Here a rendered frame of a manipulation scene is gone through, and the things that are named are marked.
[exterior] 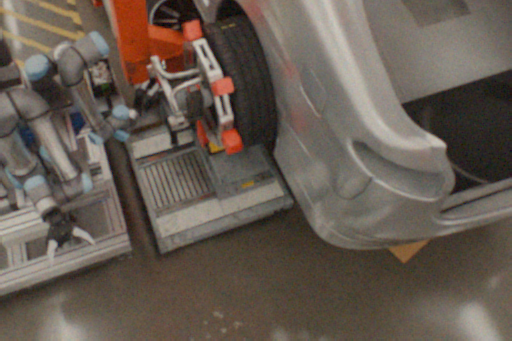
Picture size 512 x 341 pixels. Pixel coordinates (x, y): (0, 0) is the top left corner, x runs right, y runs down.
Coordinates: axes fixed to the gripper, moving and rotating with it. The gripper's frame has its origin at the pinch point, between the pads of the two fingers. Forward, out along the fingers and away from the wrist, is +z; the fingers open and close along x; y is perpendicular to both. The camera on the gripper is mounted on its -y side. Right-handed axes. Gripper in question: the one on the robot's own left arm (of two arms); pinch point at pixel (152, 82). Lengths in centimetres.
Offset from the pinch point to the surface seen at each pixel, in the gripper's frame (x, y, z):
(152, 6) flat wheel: -45, 32, 79
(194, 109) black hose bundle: 32.8, -18.1, -17.9
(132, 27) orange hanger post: -19.4, -16.3, 17.2
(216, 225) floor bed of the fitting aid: 50, 75, -28
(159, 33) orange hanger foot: -14.2, 2.5, 34.6
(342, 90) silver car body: 93, -78, -30
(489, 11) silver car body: 144, -18, 101
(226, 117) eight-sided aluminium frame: 47, -14, -13
